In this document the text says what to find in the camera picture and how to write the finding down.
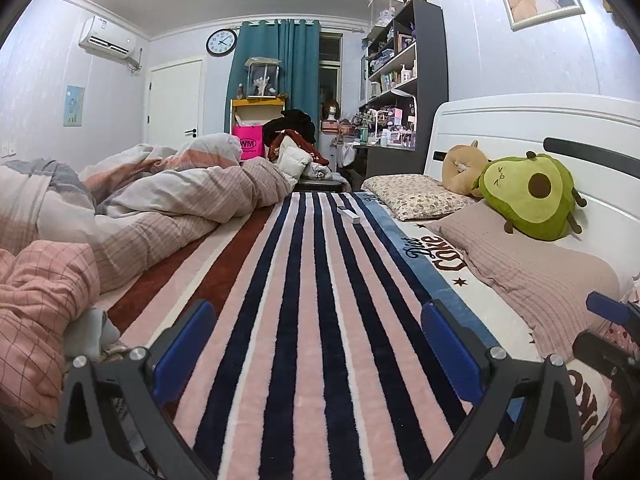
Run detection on pink grey checked duvet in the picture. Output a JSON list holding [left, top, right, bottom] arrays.
[[0, 132, 306, 296]]

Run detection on pink floral cloth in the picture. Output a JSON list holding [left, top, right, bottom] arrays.
[[597, 317, 640, 461]]

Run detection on yellow shelf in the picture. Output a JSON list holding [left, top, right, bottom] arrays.
[[230, 95, 290, 136]]

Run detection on small wall poster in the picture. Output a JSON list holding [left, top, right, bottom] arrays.
[[64, 85, 86, 127]]

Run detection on green avocado plush toy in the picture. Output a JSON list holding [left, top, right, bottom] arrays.
[[472, 151, 588, 242]]

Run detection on brown plush cushion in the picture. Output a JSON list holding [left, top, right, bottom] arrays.
[[442, 140, 491, 197]]

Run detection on white door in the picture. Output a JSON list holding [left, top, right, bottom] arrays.
[[145, 59, 206, 153]]

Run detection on floral pillow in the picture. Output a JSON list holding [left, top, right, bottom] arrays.
[[361, 174, 483, 222]]

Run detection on cluttered desk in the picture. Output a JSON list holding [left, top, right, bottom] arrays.
[[330, 127, 426, 181]]

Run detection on pink shopping bag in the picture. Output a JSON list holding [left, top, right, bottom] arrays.
[[231, 124, 265, 161]]

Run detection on round wall clock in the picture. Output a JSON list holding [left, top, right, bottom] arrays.
[[206, 28, 238, 57]]

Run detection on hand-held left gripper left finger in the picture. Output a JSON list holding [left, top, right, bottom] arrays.
[[50, 299, 217, 480]]

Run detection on striped plush blanket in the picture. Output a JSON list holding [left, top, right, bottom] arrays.
[[92, 190, 616, 480]]

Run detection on glass display case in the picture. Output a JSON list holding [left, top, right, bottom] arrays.
[[244, 57, 282, 98]]

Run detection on window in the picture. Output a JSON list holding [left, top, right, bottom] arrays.
[[319, 32, 343, 111]]

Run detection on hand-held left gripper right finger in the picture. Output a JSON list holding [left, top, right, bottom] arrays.
[[417, 300, 586, 480]]

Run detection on white air conditioner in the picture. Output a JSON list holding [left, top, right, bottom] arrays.
[[77, 16, 143, 73]]

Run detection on wig mannequin head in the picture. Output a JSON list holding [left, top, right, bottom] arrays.
[[322, 100, 343, 133]]

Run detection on pink checked pants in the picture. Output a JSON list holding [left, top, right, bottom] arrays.
[[0, 240, 103, 426]]

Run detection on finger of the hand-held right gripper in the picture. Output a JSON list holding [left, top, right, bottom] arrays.
[[586, 290, 640, 328], [572, 331, 640, 393]]

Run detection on beige striped pillow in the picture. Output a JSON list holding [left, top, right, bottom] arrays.
[[425, 200, 623, 363]]

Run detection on clear display box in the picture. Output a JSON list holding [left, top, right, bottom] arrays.
[[369, 0, 405, 28]]

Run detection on white bed headboard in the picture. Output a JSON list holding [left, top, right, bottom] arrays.
[[424, 95, 640, 301]]

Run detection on teal curtain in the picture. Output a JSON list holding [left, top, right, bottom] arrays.
[[227, 19, 321, 133]]

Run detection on pile of clothes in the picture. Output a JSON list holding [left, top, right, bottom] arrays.
[[262, 109, 346, 183]]

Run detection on white cloth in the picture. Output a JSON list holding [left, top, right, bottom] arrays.
[[64, 309, 121, 361]]

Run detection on dark bookshelf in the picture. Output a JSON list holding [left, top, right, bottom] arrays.
[[360, 0, 449, 181]]

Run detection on white desk lamp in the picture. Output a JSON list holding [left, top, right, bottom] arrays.
[[391, 87, 418, 133]]

